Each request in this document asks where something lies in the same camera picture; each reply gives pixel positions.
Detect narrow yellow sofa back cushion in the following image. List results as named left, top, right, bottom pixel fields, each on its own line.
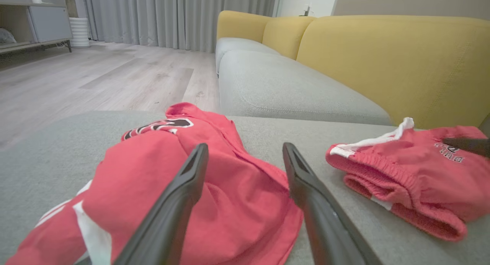
left=262, top=16, right=316, bottom=61

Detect grey pleated curtain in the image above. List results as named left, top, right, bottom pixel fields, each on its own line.
left=73, top=0, right=277, bottom=53

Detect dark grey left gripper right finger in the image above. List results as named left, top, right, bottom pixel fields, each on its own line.
left=283, top=142, right=383, bottom=265

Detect white and green TV cabinet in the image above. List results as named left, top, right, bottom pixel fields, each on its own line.
left=0, top=3, right=73, bottom=55

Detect grey bundle inside cabinet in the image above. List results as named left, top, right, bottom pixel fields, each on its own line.
left=0, top=28, right=17, bottom=44

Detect red basketball jersey number 23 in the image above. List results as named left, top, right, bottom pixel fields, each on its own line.
left=6, top=102, right=304, bottom=265

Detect large yellow sofa back cushion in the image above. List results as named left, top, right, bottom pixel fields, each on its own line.
left=297, top=15, right=490, bottom=129

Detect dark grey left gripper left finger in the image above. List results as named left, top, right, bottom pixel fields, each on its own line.
left=113, top=143, right=209, bottom=265

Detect small grey sofa seat cushion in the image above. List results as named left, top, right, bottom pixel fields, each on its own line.
left=215, top=37, right=280, bottom=75

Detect red shorts with white trim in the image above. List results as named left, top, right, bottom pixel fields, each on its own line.
left=325, top=117, right=490, bottom=242

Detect white ribbed plant pot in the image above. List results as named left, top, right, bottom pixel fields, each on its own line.
left=69, top=17, right=91, bottom=48

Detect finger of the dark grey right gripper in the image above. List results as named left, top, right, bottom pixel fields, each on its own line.
left=442, top=137, right=490, bottom=158

